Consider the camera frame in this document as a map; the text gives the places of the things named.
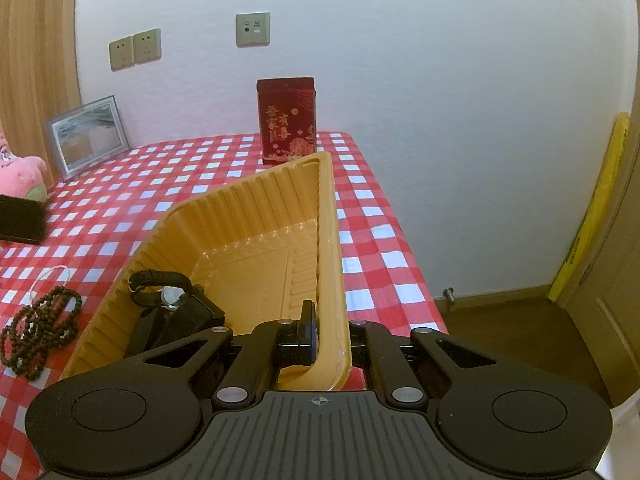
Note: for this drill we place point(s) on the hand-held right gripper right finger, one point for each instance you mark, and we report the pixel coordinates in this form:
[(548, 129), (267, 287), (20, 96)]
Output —
[(372, 345)]

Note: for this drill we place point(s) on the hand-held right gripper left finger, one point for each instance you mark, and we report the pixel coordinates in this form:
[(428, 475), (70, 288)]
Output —
[(306, 330)]

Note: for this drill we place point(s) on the yellow plastic tray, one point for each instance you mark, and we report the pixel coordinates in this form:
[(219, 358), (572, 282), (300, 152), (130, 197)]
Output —
[(260, 220)]

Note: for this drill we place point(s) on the metal door stop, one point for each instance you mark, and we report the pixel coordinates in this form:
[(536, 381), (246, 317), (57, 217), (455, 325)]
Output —
[(448, 294)]

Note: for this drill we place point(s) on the red white checkered tablecloth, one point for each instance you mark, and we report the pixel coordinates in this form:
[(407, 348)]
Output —
[(200, 170)]

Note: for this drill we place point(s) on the dark red gift box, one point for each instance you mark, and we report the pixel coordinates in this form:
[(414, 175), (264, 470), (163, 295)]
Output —
[(286, 120)]

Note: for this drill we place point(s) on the light wooden door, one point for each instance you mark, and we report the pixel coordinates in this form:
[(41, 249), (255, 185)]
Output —
[(612, 310)]

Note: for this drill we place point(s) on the yellow strip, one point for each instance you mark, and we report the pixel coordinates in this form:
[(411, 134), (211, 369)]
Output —
[(595, 210)]

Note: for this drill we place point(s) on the white object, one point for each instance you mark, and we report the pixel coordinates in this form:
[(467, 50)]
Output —
[(622, 440)]

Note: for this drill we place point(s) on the black flat box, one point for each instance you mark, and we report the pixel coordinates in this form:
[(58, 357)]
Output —
[(20, 220)]

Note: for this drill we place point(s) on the pink starfish plush toy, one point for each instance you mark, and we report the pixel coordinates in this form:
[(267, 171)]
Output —
[(22, 175)]

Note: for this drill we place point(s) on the wooden panel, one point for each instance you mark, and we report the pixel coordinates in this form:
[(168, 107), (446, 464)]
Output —
[(35, 50)]

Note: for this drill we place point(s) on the silver picture frame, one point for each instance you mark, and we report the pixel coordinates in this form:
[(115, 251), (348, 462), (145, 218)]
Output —
[(87, 135)]

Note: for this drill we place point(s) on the beige wall data socket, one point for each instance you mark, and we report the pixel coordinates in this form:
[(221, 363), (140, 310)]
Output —
[(253, 29)]

